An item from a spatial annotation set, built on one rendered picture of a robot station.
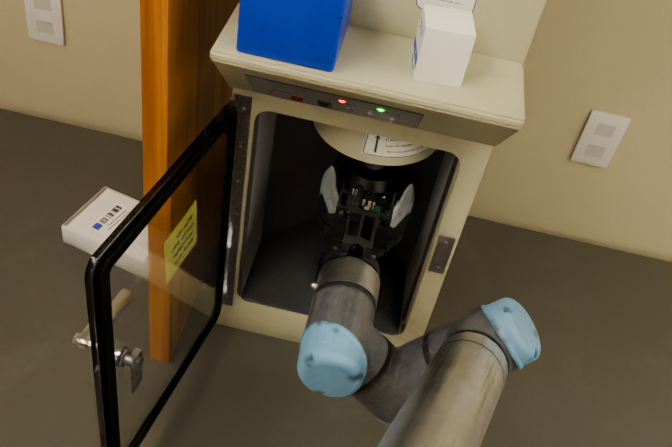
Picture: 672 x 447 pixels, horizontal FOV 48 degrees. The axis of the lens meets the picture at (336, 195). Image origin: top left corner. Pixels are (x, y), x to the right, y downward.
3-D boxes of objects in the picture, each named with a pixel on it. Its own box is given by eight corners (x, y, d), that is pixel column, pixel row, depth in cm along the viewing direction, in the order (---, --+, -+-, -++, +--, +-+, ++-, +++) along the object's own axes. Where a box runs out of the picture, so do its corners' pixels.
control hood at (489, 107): (231, 75, 91) (237, -2, 84) (499, 135, 90) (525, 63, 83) (203, 130, 82) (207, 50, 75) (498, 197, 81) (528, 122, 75)
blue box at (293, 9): (259, 7, 83) (266, -73, 78) (348, 26, 83) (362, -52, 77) (234, 52, 76) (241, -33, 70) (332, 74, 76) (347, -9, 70)
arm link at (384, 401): (471, 418, 86) (413, 363, 81) (392, 450, 91) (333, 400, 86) (468, 364, 92) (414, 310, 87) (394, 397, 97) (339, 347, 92)
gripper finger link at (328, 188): (334, 144, 106) (357, 188, 100) (328, 176, 110) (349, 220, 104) (313, 146, 105) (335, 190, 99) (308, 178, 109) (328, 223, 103)
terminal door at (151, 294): (220, 313, 117) (238, 99, 91) (109, 486, 94) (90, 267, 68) (215, 311, 117) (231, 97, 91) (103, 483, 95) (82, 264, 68)
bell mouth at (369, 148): (325, 76, 111) (330, 43, 107) (444, 103, 110) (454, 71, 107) (300, 148, 97) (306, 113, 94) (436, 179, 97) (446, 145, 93)
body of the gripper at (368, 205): (399, 189, 99) (388, 254, 90) (386, 236, 104) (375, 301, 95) (341, 176, 99) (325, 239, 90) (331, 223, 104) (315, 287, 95)
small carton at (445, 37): (410, 54, 81) (423, 3, 77) (457, 61, 81) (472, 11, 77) (412, 80, 77) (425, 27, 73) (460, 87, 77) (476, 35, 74)
